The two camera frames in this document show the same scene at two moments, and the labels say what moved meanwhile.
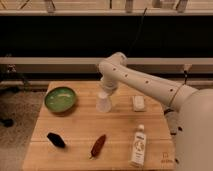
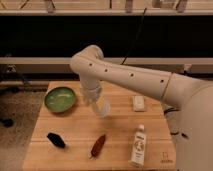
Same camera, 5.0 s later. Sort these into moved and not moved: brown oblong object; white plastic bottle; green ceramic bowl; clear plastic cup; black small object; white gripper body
Moved: white gripper body; clear plastic cup
Not moved: white plastic bottle; brown oblong object; black small object; green ceramic bowl
